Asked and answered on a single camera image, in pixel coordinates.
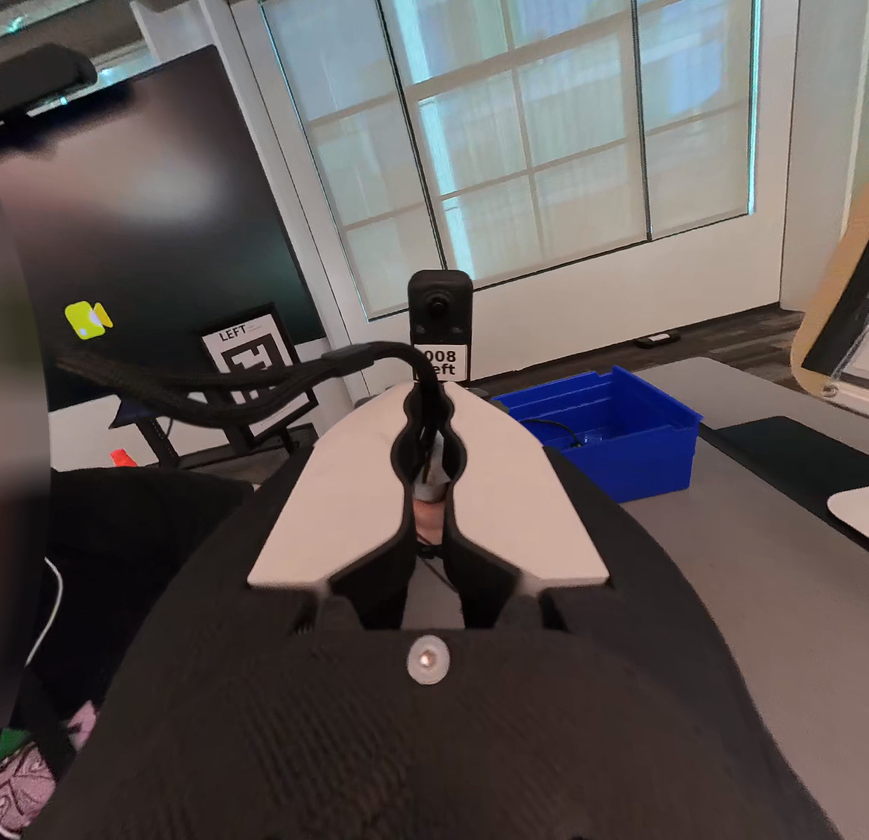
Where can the patterned pink cloth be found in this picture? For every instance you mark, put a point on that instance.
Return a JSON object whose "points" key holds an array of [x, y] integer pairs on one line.
{"points": [[34, 786]]}

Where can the black framed marker sign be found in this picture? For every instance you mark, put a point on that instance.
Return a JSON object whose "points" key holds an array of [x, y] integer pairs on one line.
{"points": [[254, 351]]}

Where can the white flat object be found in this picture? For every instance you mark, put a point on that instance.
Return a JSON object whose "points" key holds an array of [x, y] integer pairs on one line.
{"points": [[854, 511]]}

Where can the small black flat object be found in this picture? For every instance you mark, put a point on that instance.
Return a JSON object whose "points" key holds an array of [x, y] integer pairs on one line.
{"points": [[657, 340]]}

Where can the small orange object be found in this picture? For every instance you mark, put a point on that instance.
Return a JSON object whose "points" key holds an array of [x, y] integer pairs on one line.
{"points": [[122, 458]]}

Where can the black desk mat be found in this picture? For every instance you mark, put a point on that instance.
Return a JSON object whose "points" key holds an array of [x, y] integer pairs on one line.
{"points": [[781, 460]]}

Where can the large paned window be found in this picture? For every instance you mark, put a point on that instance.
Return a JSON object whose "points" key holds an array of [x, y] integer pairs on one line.
{"points": [[577, 107]]}

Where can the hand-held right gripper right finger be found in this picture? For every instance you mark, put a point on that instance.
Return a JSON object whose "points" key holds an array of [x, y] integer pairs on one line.
{"points": [[523, 507]]}

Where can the blue plastic bin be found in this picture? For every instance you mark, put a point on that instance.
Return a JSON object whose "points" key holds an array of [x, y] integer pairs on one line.
{"points": [[652, 460]]}

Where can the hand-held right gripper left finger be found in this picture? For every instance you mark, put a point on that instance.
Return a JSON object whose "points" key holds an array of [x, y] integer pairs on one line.
{"points": [[326, 507]]}

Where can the wooden framed board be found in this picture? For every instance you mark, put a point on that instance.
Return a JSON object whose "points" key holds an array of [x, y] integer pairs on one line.
{"points": [[815, 324]]}

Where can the large black monitor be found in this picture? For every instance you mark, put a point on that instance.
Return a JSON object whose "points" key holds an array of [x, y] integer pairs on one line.
{"points": [[203, 276]]}

